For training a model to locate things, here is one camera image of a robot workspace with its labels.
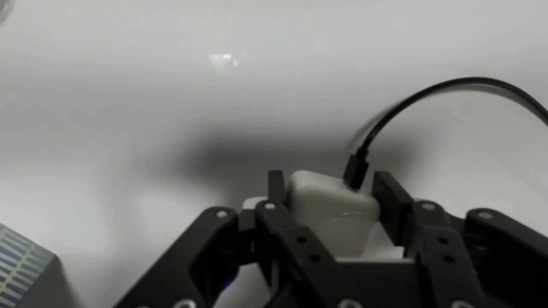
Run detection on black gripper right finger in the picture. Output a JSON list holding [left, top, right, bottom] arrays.
[[373, 169, 548, 308]]

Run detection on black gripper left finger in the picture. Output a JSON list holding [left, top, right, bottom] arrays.
[[113, 169, 366, 308]]

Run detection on white charger adapter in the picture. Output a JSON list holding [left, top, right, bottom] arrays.
[[284, 167, 382, 261]]

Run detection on black charging cable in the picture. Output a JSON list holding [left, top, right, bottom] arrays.
[[340, 75, 548, 193]]

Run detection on grey blue tissue box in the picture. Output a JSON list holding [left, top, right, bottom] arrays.
[[0, 222, 75, 308]]

